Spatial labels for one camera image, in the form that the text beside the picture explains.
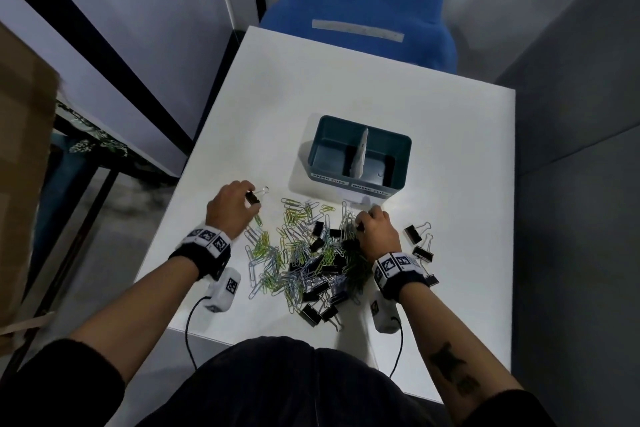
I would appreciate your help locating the person's left hand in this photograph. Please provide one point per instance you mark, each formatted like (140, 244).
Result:
(227, 206)

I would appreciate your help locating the person's right hand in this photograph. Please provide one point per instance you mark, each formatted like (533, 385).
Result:
(380, 236)

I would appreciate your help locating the person's left fingers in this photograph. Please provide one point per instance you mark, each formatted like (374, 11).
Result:
(251, 195)

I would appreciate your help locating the person's right fingers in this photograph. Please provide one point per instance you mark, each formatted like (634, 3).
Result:
(365, 221)

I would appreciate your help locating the black binder clip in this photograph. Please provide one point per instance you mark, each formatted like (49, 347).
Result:
(256, 195)

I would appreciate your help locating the person's left forearm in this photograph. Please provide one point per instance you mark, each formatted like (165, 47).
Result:
(145, 309)

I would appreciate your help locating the person's right forearm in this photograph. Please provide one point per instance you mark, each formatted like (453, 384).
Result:
(450, 341)

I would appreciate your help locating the right wristband with markers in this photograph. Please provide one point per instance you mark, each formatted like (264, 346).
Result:
(400, 271)

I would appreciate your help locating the wristband with markers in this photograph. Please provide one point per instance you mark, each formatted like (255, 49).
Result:
(400, 271)
(205, 249)

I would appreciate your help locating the teal plastic organizer box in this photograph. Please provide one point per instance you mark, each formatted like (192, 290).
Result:
(357, 156)

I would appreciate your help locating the white divider card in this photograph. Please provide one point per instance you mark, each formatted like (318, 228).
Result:
(359, 154)

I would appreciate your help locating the left wristband with markers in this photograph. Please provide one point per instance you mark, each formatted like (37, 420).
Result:
(205, 249)

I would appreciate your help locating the pile of coloured paper clips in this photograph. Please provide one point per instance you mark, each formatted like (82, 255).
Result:
(295, 256)

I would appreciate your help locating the pile of black binder clips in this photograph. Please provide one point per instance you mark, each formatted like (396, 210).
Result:
(320, 286)

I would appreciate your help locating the person's black clothing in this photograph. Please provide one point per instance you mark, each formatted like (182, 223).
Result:
(280, 386)

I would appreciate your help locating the grey tape strip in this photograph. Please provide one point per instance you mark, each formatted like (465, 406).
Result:
(357, 30)

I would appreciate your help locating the brown cardboard box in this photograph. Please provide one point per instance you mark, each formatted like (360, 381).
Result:
(22, 191)

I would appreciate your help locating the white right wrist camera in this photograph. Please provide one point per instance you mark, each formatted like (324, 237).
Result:
(382, 314)

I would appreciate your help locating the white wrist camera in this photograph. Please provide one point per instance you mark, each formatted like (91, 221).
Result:
(382, 314)
(224, 290)

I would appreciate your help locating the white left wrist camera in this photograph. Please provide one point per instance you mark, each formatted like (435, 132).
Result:
(224, 290)

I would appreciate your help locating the black metal frame table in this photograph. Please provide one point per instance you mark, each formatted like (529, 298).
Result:
(95, 156)

